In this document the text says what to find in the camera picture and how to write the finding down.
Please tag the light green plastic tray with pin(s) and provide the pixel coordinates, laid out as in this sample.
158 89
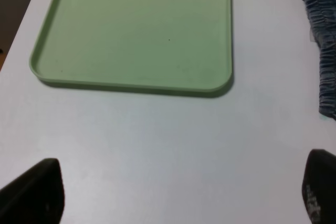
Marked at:
178 47

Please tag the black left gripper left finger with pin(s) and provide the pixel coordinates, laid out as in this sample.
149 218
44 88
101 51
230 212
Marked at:
36 196

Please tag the children's blue denim shorts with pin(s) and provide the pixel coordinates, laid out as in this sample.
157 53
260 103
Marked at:
321 16

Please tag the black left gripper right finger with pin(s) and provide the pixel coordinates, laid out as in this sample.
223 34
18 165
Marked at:
318 186

